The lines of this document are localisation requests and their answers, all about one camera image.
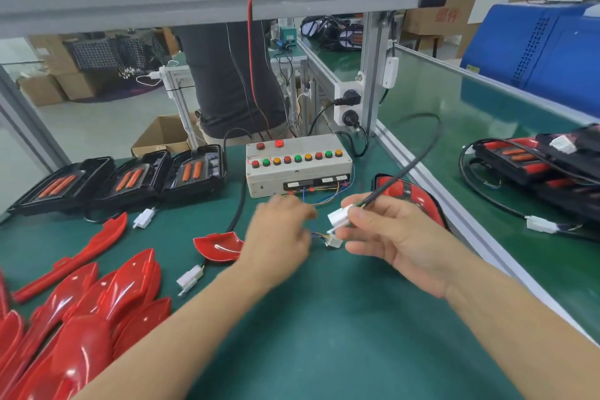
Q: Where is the small cardboard box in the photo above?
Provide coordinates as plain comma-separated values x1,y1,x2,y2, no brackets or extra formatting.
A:
19,73,69,108

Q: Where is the white switch box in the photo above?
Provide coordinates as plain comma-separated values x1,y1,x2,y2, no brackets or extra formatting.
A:
382,56,401,89

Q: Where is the person's left hand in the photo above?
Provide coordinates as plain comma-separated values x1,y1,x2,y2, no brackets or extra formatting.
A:
234,193,318,293

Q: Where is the coloured wire harness with connector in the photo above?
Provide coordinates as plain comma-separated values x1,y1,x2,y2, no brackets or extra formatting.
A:
300,165,359,251

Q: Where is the pile of black lamp housings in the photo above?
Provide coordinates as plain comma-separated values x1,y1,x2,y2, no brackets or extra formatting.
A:
7,144,249,298

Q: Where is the white power strip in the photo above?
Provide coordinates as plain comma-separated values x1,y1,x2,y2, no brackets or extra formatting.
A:
334,79,367,129

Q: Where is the low open cardboard carton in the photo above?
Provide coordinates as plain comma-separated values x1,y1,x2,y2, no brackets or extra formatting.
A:
131,114,203,157

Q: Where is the person's right forearm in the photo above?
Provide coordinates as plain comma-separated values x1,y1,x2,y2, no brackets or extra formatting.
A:
445,259,600,400

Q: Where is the pile of red lens covers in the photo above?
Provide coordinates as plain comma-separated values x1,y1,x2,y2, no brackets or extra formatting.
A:
0,212,245,400

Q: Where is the red power cable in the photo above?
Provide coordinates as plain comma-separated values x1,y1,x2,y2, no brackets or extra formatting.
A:
246,0,273,134

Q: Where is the person's right hand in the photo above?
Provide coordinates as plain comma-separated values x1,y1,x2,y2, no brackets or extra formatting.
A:
334,193,470,298

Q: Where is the black mesh basket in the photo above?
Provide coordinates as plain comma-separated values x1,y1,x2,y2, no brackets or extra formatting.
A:
70,36,161,73

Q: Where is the blue plastic crate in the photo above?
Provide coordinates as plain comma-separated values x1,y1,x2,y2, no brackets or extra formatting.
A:
459,1,600,117

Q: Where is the beige test button box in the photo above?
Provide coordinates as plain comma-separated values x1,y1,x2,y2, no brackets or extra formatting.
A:
246,132,354,198

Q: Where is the white metal stand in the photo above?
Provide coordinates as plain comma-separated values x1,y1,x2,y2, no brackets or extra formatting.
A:
161,65,203,148

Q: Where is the large cardboard box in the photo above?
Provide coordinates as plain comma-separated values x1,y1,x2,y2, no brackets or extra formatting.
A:
32,34,104,101

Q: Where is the person's left forearm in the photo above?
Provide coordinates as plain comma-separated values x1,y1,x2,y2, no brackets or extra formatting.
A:
75,268,273,400

